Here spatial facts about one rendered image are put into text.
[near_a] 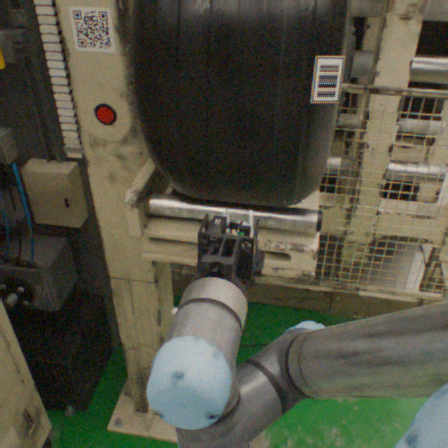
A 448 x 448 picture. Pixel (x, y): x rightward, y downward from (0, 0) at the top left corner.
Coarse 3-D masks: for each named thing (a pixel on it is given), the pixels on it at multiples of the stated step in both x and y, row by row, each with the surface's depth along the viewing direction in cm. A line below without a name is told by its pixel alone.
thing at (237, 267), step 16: (208, 224) 65; (224, 224) 62; (256, 224) 62; (208, 240) 61; (224, 240) 59; (240, 240) 59; (256, 240) 62; (208, 256) 56; (224, 256) 59; (240, 256) 60; (208, 272) 55; (224, 272) 55; (240, 272) 62; (240, 288) 55
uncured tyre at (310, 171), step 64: (192, 0) 63; (256, 0) 61; (320, 0) 61; (192, 64) 65; (256, 64) 64; (192, 128) 70; (256, 128) 69; (320, 128) 70; (192, 192) 86; (256, 192) 81
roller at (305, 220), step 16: (160, 208) 96; (176, 208) 96; (192, 208) 95; (208, 208) 95; (224, 208) 95; (240, 208) 94; (256, 208) 94; (272, 208) 94; (288, 208) 94; (304, 208) 94; (272, 224) 94; (288, 224) 93; (304, 224) 92; (320, 224) 92
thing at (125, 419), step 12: (120, 396) 165; (120, 408) 161; (132, 408) 161; (120, 420) 156; (132, 420) 158; (144, 420) 158; (156, 420) 158; (120, 432) 155; (132, 432) 154; (144, 432) 154; (156, 432) 154; (168, 432) 154
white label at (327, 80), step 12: (324, 60) 63; (336, 60) 63; (324, 72) 64; (336, 72) 64; (312, 84) 65; (324, 84) 65; (336, 84) 65; (312, 96) 65; (324, 96) 65; (336, 96) 66
